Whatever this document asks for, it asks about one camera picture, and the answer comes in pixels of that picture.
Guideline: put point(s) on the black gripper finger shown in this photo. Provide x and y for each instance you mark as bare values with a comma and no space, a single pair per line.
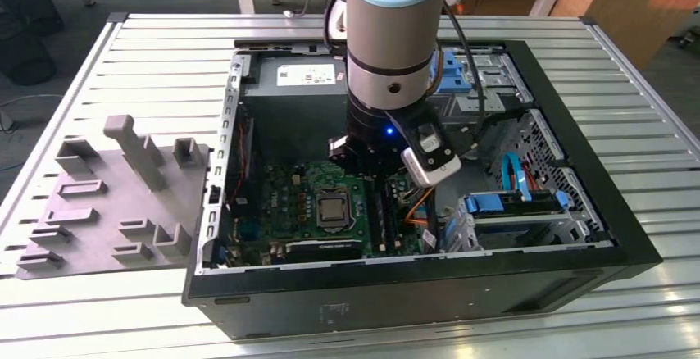
339,150

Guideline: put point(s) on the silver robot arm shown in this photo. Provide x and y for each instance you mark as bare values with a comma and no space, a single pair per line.
389,47

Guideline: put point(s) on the grey power supply unit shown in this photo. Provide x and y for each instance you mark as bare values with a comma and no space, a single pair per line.
290,129

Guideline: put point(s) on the CPU socket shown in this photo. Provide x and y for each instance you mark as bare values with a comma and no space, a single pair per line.
331,192

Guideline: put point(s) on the silver CPU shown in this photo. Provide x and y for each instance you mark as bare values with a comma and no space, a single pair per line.
333,211

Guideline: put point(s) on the black case fan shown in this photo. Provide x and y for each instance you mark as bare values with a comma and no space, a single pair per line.
249,146

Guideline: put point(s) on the green motherboard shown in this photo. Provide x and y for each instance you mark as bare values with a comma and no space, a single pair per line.
285,228

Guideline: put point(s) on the silver metal disk bay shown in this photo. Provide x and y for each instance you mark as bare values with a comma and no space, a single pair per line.
519,219
493,105

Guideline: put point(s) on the black graphics card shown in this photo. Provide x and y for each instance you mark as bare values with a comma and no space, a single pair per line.
323,252

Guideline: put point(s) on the hard disk in blue carrier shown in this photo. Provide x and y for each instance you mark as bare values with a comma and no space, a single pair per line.
485,204

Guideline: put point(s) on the grey parts rack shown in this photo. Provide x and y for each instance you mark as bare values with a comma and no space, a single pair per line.
181,203

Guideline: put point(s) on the blue VGA port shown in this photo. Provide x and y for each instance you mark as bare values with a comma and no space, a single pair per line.
221,256

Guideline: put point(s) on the black PC case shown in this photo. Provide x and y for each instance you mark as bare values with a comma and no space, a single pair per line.
383,305

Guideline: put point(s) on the wooden cabinet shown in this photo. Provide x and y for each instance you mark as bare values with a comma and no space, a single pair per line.
646,6

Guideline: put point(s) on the black chair caster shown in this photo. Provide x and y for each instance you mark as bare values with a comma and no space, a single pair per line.
690,37

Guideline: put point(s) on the black office chair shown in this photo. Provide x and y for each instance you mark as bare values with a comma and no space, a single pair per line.
27,47

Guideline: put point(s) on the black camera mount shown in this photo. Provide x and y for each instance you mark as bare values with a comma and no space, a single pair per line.
407,123

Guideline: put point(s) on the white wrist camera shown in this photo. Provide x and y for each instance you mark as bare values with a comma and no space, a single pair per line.
433,172

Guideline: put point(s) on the blue plastic drive bracket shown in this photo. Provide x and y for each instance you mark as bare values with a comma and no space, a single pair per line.
457,76

